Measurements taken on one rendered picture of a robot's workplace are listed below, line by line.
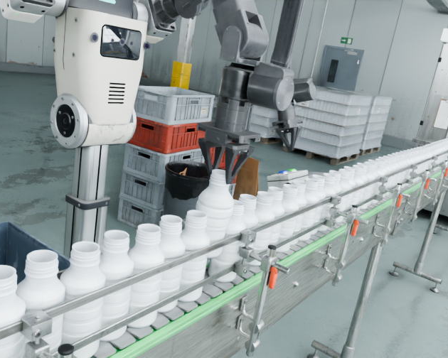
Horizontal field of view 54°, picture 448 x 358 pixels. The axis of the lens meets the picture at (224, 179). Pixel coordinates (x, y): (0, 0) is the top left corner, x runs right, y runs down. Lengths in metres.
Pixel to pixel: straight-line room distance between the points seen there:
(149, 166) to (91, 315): 2.82
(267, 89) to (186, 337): 0.45
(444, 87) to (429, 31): 5.87
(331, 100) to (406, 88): 4.00
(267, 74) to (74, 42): 0.70
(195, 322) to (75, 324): 0.25
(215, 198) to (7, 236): 0.64
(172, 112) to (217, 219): 2.49
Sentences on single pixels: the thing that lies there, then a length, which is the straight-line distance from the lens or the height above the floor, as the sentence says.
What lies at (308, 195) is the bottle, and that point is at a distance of 1.17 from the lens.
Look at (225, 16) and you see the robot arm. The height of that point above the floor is 1.50.
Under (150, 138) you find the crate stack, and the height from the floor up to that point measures 0.75.
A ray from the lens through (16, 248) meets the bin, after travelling 1.24.
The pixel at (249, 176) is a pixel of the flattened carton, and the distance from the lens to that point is 4.49.
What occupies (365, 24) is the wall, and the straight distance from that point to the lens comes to 11.71.
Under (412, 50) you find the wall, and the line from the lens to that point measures 11.30.
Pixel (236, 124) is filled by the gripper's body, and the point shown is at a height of 1.33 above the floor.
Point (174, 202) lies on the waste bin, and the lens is 3.04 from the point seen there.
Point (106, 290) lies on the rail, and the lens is 0.64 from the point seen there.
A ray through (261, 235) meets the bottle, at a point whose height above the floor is 1.08.
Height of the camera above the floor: 1.44
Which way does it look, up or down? 16 degrees down
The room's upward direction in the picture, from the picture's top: 10 degrees clockwise
